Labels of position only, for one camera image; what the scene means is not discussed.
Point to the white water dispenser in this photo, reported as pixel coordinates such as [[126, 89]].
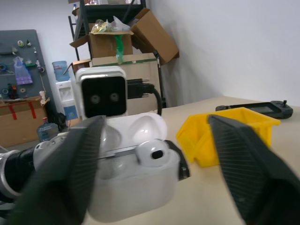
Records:
[[66, 100]]

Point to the white earbud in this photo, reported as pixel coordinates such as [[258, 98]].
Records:
[[146, 153]]

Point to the blue water jug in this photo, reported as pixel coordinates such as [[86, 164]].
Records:
[[47, 131]]

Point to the robot head with camera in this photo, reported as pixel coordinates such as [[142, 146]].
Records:
[[103, 93]]

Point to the blue water bottle on dispenser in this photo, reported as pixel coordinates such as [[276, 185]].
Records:
[[60, 70]]

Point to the purple plastic bag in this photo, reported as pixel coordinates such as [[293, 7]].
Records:
[[23, 73]]

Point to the yellow packaged items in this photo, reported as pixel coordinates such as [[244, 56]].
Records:
[[99, 27]]

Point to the green plastic bag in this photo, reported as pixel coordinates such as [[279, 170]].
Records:
[[120, 49]]

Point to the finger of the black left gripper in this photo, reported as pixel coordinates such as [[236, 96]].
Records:
[[183, 167]]

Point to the grey pegboard with tools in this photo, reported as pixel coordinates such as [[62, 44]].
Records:
[[14, 47]]

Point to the tilted cardboard box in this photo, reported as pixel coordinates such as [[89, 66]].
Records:
[[154, 37]]

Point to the black metal shelf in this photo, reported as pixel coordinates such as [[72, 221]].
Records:
[[103, 9]]

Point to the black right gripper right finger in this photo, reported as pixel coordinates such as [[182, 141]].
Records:
[[253, 173]]

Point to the clear plastic bag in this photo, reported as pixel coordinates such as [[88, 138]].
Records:
[[119, 23]]

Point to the open cardboard box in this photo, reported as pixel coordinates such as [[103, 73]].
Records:
[[103, 45]]

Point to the black handheld controller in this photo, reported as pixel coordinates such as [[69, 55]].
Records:
[[264, 109]]

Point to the yellow plastic bin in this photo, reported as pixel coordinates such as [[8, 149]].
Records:
[[198, 140]]

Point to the white earbud charging case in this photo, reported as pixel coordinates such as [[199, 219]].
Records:
[[131, 189]]

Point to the large flat cardboard box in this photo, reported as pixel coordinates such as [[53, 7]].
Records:
[[140, 68]]

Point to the cardboard box with red tape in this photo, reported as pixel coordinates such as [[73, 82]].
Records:
[[18, 124]]

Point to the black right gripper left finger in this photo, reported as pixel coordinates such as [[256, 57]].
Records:
[[58, 178]]

